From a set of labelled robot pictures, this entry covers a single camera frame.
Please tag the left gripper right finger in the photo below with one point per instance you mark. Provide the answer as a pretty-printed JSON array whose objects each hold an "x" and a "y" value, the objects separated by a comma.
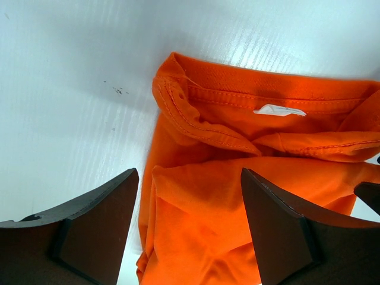
[{"x": 298, "y": 242}]

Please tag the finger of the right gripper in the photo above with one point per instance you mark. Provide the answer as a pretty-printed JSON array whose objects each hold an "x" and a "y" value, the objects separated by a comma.
[{"x": 369, "y": 193}]

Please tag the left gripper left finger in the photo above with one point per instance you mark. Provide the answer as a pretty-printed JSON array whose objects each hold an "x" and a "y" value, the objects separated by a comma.
[{"x": 81, "y": 241}]

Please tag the orange t-shirt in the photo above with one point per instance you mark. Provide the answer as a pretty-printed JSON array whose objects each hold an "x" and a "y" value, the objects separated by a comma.
[{"x": 310, "y": 136}]

